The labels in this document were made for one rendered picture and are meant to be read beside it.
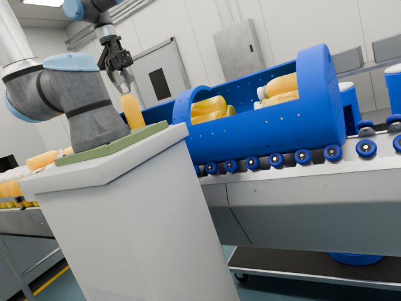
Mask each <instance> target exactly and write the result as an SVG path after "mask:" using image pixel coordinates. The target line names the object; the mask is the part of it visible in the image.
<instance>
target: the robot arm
mask: <svg viewBox="0 0 401 301"><path fill-rule="evenodd" d="M123 1H124V0H64V1H63V10H64V12H65V14H66V15H67V16H68V18H70V19H72V20H76V21H77V22H87V23H92V25H93V26H94V30H95V32H96V35H97V38H98V40H99V41H100V44H101V46H105V47H104V49H103V52H102V54H101V56H100V58H99V60H98V63H97V64H96V62H95V60H94V58H93V56H92V55H90V54H88V53H67V54H59V55H56V56H51V57H47V58H46V59H44V60H43V61H42V60H40V59H38V56H37V55H36V53H35V51H34V50H33V48H32V46H31V44H30V42H29V40H28V38H27V37H26V35H25V33H24V31H23V29H22V28H21V26H20V24H19V22H18V20H17V18H16V17H15V15H14V13H13V11H12V9H11V7H10V5H9V4H8V2H7V0H0V65H1V66H2V68H3V73H2V76H1V79H2V81H3V83H4V84H5V86H6V88H7V89H6V90H5V93H4V94H5V96H4V103H5V105H6V107H7V109H8V110H9V111H10V112H11V113H12V114H13V115H14V116H15V117H17V118H18V119H20V120H22V121H26V122H29V123H39V122H43V121H49V120H51V119H53V118H55V117H57V116H60V115H62V114H66V117H67V120H68V122H69V128H70V139H71V147H72V149H73V151H74V153H80V152H83V151H87V150H90V149H93V148H96V147H99V146H101V145H105V144H106V143H110V142H112V141H115V140H117V139H120V138H122V137H124V136H127V135H129V134H130V133H131V130H130V129H129V126H128V124H126V123H125V122H124V120H123V119H122V118H121V116H120V115H119V114H118V112H117V111H116V109H115V108H114V106H113V103H112V101H111V99H110V96H109V93H108V91H107V88H106V86H105V84H104V81H103V79H102V76H101V73H100V71H102V70H106V73H107V75H108V77H109V79H110V80H111V82H112V83H113V85H114V86H115V87H116V89H117V90H118V91H119V92H120V93H121V94H123V92H122V88H121V86H120V85H121V84H122V83H124V84H125V87H128V89H129V92H131V83H132V82H133V81H134V80H135V76H134V75H132V74H129V73H128V71H127V67H129V66H131V65H132V64H133V63H134V62H133V60H132V57H131V54H130V52H129V51H127V50H126V49H125V48H122V46H121V43H120V40H121V39H122V38H121V36H117V34H116V31H115V28H114V25H113V22H112V19H111V17H110V14H109V11H108V9H110V8H112V7H114V6H115V5H119V4H120V3H121V2H123ZM123 49H125V50H123ZM119 71H121V72H120V74H119V73H118V72H119Z"/></svg>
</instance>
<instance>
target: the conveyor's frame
mask: <svg viewBox="0 0 401 301"><path fill-rule="evenodd" d="M1 235H7V236H14V237H27V238H40V239H53V240H56V238H55V236H54V234H53V232H52V230H51V228H50V226H49V224H48V222H47V220H46V218H45V216H44V214H43V212H42V210H41V208H40V207H34V208H26V209H24V210H20V208H11V209H0V252H1V254H2V256H3V257H4V259H5V261H6V263H7V265H8V267H9V268H10V270H11V272H12V273H13V275H14V277H15V279H16V281H17V282H18V284H19V286H20V288H21V290H22V292H23V293H24V295H25V297H26V299H27V301H36V299H35V297H34V295H33V293H32V292H31V290H30V288H29V286H28V284H27V282H26V280H25V279H24V276H25V275H27V274H28V273H29V272H31V271H32V270H34V269H35V268H36V267H38V266H39V265H40V264H42V263H44V262H45V261H46V260H48V259H49V258H50V257H52V256H53V255H55V254H56V253H57V252H59V251H60V250H61V248H60V247H58V248H56V249H55V250H54V251H52V252H51V253H50V254H48V255H47V256H45V257H44V258H43V259H41V260H40V261H38V262H36V263H35V264H34V265H32V266H31V267H30V268H28V269H27V270H25V271H24V272H22V273H21V272H20V270H19V268H18V266H17V264H16V262H15V261H14V259H13V257H12V255H11V253H10V251H9V250H8V248H7V246H6V244H5V243H4V240H3V239H2V237H1Z"/></svg>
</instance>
